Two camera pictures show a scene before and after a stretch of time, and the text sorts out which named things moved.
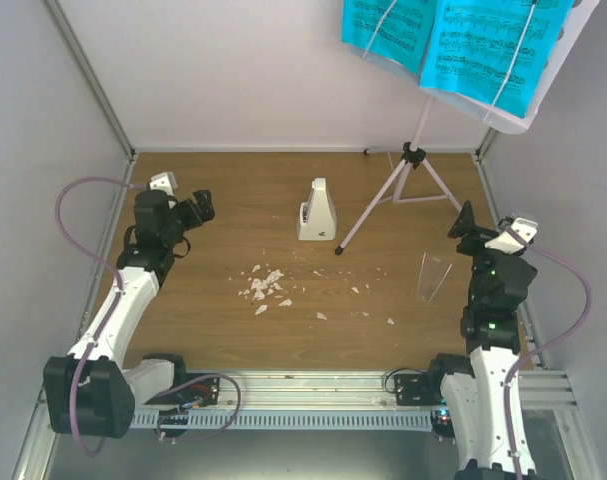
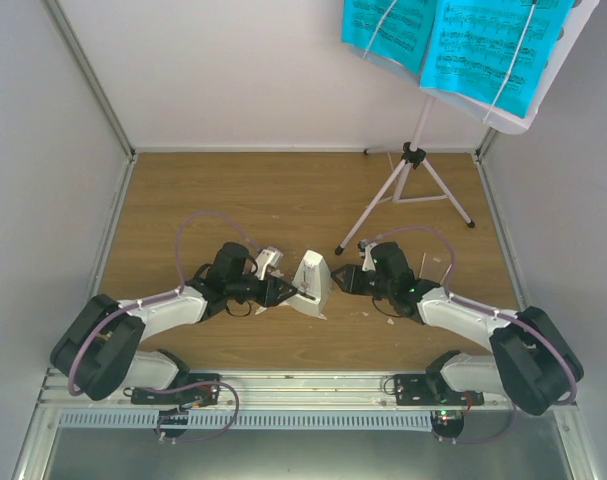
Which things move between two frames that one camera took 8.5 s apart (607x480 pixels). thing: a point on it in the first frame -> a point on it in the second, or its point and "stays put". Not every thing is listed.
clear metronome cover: x=433 y=271 stays put
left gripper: x=206 y=208 -> x=271 y=292
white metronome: x=317 y=217 -> x=313 y=283
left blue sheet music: x=403 y=36 stays put
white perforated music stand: x=417 y=183 stays put
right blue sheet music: x=470 y=42 stays put
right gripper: x=463 y=225 -> x=350 y=276
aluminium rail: x=366 y=389 stays put
